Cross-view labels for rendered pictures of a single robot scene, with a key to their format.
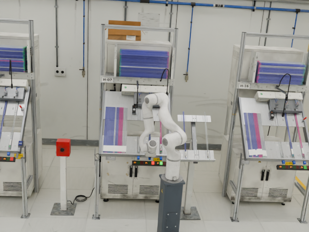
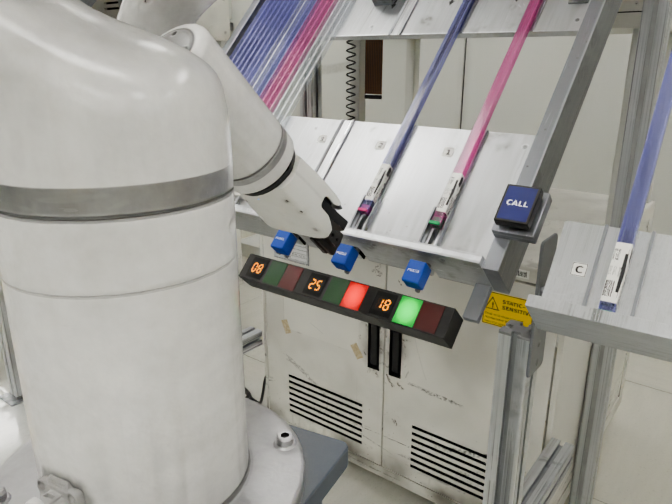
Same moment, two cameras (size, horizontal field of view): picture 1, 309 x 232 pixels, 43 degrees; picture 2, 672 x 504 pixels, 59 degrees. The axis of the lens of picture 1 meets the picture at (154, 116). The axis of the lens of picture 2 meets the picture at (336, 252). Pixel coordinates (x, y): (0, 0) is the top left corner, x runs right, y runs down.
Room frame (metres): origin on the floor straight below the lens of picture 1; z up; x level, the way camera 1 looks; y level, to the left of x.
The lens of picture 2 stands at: (2.93, -0.48, 0.95)
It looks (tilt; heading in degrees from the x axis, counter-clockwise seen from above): 18 degrees down; 42
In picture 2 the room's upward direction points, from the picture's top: straight up
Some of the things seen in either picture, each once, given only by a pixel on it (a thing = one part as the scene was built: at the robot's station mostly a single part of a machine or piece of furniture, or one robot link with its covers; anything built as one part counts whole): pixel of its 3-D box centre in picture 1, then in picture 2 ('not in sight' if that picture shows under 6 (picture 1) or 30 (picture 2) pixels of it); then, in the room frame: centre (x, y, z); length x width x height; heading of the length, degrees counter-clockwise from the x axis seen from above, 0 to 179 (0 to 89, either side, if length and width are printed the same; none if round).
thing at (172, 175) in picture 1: (172, 168); (136, 349); (3.08, -0.19, 0.79); 0.19 x 0.19 x 0.18
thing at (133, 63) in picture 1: (143, 63); not in sight; (4.02, 0.14, 1.52); 0.51 x 0.13 x 0.27; 95
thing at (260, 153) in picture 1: (265, 148); not in sight; (4.08, -1.26, 0.65); 1.01 x 0.73 x 1.29; 5
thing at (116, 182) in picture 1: (133, 165); (454, 325); (4.14, 0.21, 0.31); 0.70 x 0.65 x 0.62; 95
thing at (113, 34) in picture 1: (134, 31); not in sight; (4.31, 0.28, 1.82); 0.68 x 0.30 x 0.20; 95
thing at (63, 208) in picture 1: (63, 175); not in sight; (3.62, 0.89, 0.39); 0.24 x 0.24 x 0.78; 5
